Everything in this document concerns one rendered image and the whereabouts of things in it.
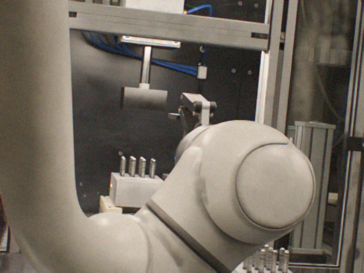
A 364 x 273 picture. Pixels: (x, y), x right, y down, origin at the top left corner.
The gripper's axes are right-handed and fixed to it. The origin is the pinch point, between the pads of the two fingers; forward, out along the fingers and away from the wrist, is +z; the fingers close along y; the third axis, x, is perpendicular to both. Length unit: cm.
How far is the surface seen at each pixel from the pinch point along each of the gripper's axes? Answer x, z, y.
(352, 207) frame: -37.4, 21.5, -9.8
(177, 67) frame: -10, 62, 14
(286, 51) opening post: -21.8, 21.4, 17.1
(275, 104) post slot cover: -20.9, 21.5, 7.6
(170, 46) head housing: -4.0, 38.1, 17.1
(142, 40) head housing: 1.6, 37.7, 17.6
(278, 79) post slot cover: -20.9, 21.4, 12.1
